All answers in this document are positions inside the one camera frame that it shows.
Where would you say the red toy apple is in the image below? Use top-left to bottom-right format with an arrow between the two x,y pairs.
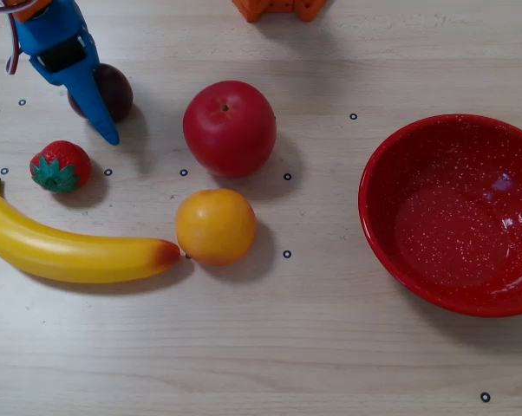
182,79 -> 278,179

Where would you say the yellow toy banana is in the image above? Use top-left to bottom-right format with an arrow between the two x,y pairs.
0,173 -> 182,285

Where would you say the dark purple toy plum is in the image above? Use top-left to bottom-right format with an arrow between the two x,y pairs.
68,63 -> 134,124

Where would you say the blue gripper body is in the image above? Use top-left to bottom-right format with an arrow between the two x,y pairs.
16,0 -> 101,87

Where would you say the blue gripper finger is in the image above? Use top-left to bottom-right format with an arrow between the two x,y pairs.
65,64 -> 121,146

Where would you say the red toy strawberry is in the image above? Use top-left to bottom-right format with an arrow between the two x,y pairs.
29,140 -> 92,195

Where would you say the red speckled bowl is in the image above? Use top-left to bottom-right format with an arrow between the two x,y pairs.
358,114 -> 522,318

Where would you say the orange toy fruit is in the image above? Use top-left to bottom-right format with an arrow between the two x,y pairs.
174,188 -> 258,266

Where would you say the white and red cable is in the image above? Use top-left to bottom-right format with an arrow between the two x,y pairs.
4,0 -> 24,75

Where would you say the orange robot base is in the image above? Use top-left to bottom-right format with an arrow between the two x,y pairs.
232,0 -> 330,23

